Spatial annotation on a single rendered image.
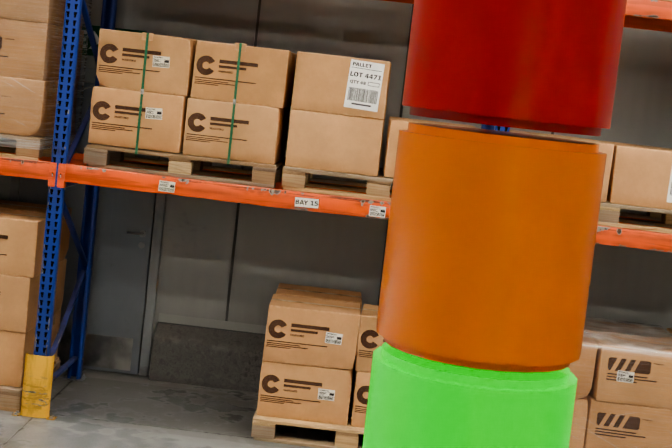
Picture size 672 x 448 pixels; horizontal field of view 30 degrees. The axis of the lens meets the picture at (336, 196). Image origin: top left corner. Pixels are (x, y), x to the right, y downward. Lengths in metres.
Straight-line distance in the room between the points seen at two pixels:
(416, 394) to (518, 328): 0.03
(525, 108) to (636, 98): 8.98
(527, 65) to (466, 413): 0.08
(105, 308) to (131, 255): 0.44
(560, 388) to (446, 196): 0.05
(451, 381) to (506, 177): 0.05
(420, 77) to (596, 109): 0.04
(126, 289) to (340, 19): 2.51
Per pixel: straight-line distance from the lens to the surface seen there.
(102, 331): 9.41
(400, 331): 0.29
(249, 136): 7.84
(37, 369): 8.12
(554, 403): 0.30
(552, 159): 0.28
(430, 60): 0.29
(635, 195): 7.97
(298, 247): 9.17
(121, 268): 9.30
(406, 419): 0.29
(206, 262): 9.25
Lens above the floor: 2.28
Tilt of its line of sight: 5 degrees down
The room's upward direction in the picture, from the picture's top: 6 degrees clockwise
